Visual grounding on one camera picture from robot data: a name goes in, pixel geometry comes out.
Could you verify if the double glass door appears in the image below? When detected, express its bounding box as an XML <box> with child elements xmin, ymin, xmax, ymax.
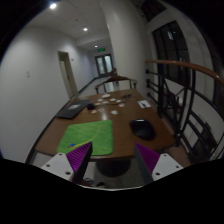
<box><xmin>95</xmin><ymin>54</ymin><xmax>113</xmax><ymax>76</ymax></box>

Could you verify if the wooden stair handrail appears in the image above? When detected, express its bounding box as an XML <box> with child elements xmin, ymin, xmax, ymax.
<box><xmin>145</xmin><ymin>60</ymin><xmax>224</xmax><ymax>86</ymax></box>

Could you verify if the black metal railing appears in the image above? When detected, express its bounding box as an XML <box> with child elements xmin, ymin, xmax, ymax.
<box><xmin>146</xmin><ymin>65</ymin><xmax>224</xmax><ymax>163</ymax></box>

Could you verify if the black computer mouse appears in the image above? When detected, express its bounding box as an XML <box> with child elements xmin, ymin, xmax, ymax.
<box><xmin>129</xmin><ymin>119</ymin><xmax>156</xmax><ymax>141</ymax></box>

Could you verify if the beige side door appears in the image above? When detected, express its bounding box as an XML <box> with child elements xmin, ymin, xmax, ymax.
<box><xmin>58</xmin><ymin>51</ymin><xmax>78</xmax><ymax>98</ymax></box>

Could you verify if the wooden chair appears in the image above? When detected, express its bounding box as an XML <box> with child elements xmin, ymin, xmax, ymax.
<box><xmin>95</xmin><ymin>75</ymin><xmax>137</xmax><ymax>93</ymax></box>

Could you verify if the dark window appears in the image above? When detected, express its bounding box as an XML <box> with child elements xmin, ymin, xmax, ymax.
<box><xmin>153</xmin><ymin>21</ymin><xmax>190</xmax><ymax>84</ymax></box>

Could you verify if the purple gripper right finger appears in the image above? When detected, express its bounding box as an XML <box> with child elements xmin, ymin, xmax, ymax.
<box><xmin>133</xmin><ymin>142</ymin><xmax>184</xmax><ymax>186</ymax></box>

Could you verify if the black laptop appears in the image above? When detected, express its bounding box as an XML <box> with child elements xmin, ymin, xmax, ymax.
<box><xmin>56</xmin><ymin>100</ymin><xmax>90</xmax><ymax>119</ymax></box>

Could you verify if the small black box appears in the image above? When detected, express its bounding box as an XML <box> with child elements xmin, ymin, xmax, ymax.
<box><xmin>87</xmin><ymin>103</ymin><xmax>95</xmax><ymax>110</ymax></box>

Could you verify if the white paper with pen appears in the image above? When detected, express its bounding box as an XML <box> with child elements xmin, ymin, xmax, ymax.
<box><xmin>138</xmin><ymin>100</ymin><xmax>151</xmax><ymax>108</ymax></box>

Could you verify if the green leaf mouse pad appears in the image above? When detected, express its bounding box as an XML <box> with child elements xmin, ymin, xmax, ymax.
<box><xmin>57</xmin><ymin>120</ymin><xmax>113</xmax><ymax>156</ymax></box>

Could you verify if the green exit sign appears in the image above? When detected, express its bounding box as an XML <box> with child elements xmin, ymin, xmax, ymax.
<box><xmin>97</xmin><ymin>48</ymin><xmax>105</xmax><ymax>52</ymax></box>

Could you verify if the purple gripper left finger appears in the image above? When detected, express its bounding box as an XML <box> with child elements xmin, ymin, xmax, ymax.
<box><xmin>41</xmin><ymin>141</ymin><xmax>94</xmax><ymax>185</ymax></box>

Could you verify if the white paper scrap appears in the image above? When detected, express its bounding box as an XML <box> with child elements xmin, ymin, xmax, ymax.
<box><xmin>111</xmin><ymin>110</ymin><xmax>118</xmax><ymax>115</ymax></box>

